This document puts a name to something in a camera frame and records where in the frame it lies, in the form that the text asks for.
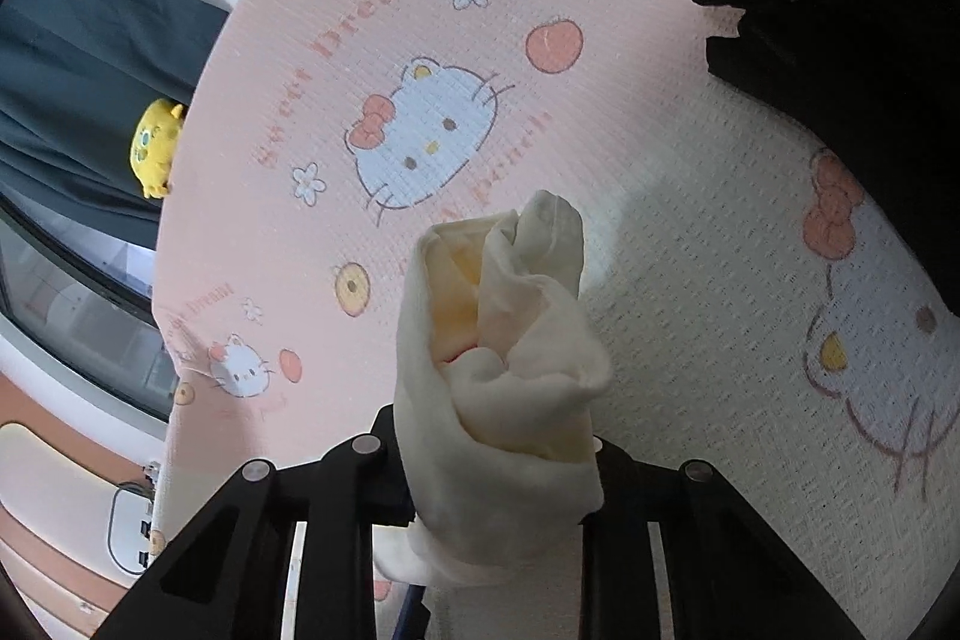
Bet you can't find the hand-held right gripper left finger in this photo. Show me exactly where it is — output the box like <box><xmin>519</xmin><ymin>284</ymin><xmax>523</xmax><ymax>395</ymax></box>
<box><xmin>97</xmin><ymin>406</ymin><xmax>413</xmax><ymax>640</ymax></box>

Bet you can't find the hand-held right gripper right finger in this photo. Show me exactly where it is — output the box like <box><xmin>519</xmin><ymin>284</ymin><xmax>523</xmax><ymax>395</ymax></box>
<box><xmin>581</xmin><ymin>436</ymin><xmax>863</xmax><ymax>640</ymax></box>

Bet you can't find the cream and magenta garment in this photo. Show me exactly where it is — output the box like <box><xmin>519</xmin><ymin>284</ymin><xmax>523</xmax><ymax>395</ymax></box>
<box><xmin>371</xmin><ymin>188</ymin><xmax>614</xmax><ymax>592</ymax></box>

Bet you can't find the white power strip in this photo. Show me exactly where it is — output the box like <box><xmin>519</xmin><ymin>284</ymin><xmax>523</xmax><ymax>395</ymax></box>
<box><xmin>109</xmin><ymin>484</ymin><xmax>162</xmax><ymax>573</ymax></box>

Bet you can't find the window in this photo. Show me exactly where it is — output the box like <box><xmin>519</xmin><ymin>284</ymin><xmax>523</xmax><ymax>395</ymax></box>
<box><xmin>0</xmin><ymin>212</ymin><xmax>181</xmax><ymax>423</ymax></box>

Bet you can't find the yellow plush toy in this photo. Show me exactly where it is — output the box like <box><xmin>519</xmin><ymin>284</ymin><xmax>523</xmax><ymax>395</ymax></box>
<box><xmin>129</xmin><ymin>98</ymin><xmax>188</xmax><ymax>201</ymax></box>

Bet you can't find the pink cat printed blanket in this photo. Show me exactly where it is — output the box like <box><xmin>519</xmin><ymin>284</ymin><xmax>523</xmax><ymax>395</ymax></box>
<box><xmin>146</xmin><ymin>0</ymin><xmax>960</xmax><ymax>640</ymax></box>

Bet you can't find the dark curtain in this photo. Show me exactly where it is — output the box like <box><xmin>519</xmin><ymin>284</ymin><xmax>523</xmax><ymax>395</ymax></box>
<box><xmin>0</xmin><ymin>0</ymin><xmax>235</xmax><ymax>251</ymax></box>

